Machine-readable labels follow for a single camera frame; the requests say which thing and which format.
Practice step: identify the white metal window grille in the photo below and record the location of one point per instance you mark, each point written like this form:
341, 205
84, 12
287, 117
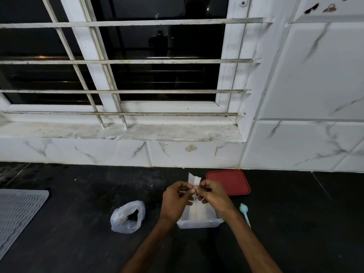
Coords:
113, 61

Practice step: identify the person's right hand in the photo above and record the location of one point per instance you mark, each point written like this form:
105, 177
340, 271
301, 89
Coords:
217, 197

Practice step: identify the person's left hand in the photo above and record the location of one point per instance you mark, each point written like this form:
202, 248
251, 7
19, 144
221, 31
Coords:
172, 202

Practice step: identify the white window frame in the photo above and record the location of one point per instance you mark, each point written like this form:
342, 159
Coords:
159, 106

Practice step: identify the red container lid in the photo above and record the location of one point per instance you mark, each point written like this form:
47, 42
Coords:
229, 182

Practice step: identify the sunglasses wall sticker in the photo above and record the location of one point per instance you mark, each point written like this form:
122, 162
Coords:
310, 8

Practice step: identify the light blue plastic spoon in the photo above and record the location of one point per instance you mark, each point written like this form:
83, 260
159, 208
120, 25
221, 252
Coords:
244, 211

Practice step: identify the person's left thumb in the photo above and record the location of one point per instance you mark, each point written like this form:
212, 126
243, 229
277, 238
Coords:
187, 194

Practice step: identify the person's right forearm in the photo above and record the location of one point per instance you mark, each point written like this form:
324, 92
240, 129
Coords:
250, 244

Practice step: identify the clear plastic packet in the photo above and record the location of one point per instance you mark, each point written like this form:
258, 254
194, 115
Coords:
194, 193

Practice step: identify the grey ribbed drying mat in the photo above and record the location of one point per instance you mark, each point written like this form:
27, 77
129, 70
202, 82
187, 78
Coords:
17, 216

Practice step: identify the person's left forearm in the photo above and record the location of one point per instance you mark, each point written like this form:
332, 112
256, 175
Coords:
148, 247

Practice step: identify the person's right thumb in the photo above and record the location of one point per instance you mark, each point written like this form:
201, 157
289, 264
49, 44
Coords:
200, 191

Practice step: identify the crumpled white plastic bag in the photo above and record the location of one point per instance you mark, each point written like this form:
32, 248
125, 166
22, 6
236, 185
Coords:
125, 218

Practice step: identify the handbag wall sticker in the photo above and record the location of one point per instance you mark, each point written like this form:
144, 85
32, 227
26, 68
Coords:
329, 8

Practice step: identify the clear plastic food container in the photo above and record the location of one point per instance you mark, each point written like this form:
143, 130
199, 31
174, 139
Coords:
199, 220

